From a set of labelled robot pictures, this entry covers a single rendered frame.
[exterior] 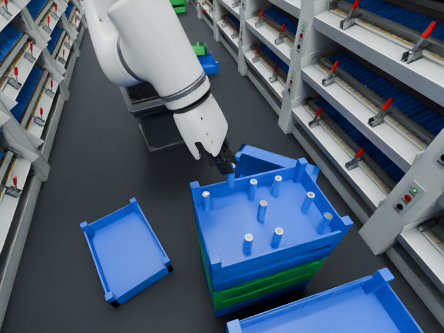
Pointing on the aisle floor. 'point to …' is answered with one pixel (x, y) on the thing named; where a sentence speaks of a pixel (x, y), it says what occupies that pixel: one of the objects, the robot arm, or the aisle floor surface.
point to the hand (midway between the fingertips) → (225, 162)
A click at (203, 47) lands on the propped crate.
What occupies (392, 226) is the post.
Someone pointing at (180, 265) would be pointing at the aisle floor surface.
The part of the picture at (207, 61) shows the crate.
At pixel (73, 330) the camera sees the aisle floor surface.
